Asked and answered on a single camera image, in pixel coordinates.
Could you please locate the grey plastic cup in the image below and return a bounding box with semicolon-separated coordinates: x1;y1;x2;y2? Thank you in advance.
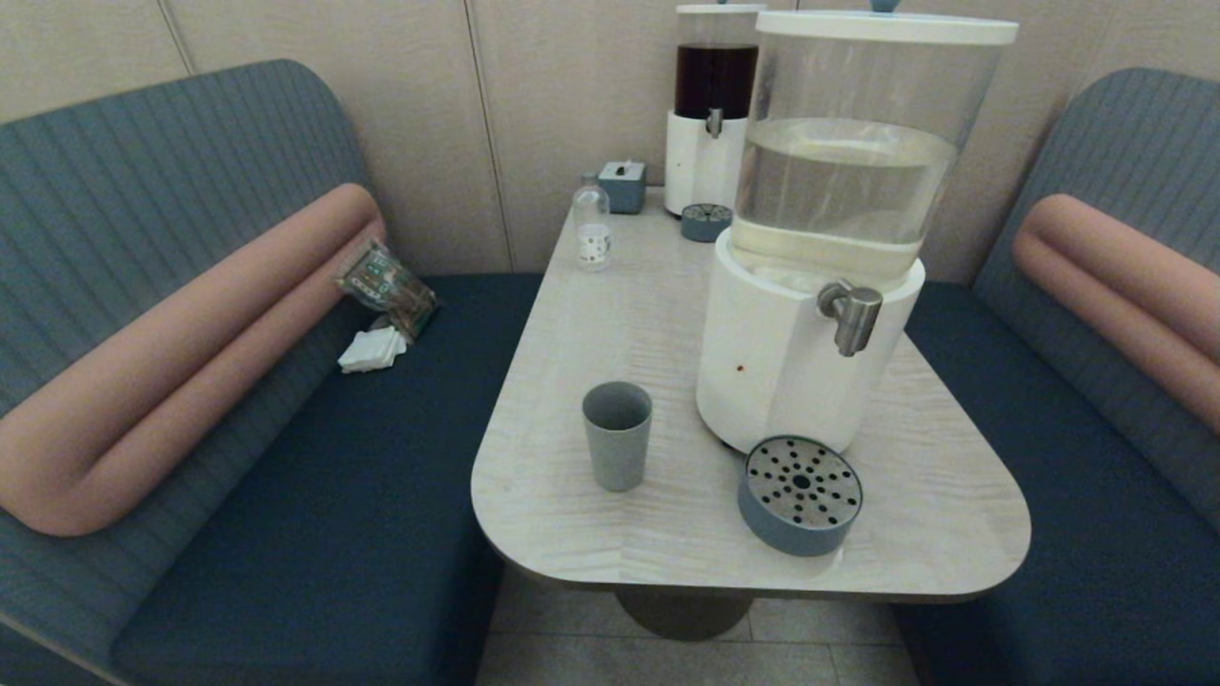
582;381;654;493

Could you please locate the large steel dispenser tap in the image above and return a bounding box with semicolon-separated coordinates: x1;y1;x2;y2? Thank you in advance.
817;280;884;358

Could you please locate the clear bottle white label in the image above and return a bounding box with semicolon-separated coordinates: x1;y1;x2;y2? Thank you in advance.
573;171;613;272

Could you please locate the small perforated drip tray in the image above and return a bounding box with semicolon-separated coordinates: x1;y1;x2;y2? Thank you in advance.
681;203;734;243

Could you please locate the blue-grey tissue box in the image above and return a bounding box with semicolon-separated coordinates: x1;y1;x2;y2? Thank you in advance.
599;160;647;214

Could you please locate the large clear water dispenser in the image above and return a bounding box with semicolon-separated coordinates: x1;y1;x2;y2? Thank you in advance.
696;10;1020;455

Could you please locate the dark tea dispenser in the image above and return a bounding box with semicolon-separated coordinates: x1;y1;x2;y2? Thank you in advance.
663;3;766;218

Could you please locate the crinkled snack bag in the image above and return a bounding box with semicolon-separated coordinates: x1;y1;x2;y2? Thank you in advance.
335;240;440;344

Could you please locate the white folded napkin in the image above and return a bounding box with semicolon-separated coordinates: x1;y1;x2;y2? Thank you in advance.
337;327;408;374

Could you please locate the large perforated drip tray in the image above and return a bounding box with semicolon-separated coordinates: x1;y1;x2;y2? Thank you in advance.
737;434;864;557

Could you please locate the dark blue seat cushion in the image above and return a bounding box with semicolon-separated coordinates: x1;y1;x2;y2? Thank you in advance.
891;281;1220;686
110;273;544;686

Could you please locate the white water dispenser lid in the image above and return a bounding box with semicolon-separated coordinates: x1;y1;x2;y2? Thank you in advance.
758;0;1020;46

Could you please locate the pink sofa bolster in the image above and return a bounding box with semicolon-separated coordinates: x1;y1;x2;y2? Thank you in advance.
1012;194;1220;434
0;183;387;536

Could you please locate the blue-grey ribbed sofa backrest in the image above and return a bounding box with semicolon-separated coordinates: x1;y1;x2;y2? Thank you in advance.
972;67;1220;530
0;59;387;668

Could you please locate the dark round table pedestal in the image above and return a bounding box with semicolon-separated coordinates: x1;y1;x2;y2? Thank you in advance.
615;589;754;641

